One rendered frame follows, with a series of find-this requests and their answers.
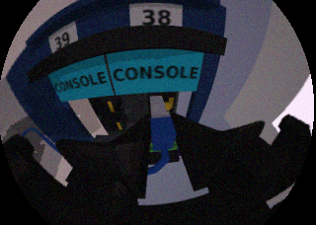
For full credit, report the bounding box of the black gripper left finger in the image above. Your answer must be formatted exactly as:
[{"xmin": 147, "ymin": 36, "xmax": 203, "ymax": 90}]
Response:
[{"xmin": 55, "ymin": 114, "xmax": 151, "ymax": 198}]

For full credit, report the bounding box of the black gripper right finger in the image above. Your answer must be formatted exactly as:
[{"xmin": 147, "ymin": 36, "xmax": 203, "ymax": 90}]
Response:
[{"xmin": 169, "ymin": 112, "xmax": 265, "ymax": 192}]

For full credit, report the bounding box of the blue cable with plug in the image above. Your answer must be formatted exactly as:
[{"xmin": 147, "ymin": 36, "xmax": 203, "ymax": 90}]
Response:
[{"xmin": 21, "ymin": 96, "xmax": 177, "ymax": 175}]

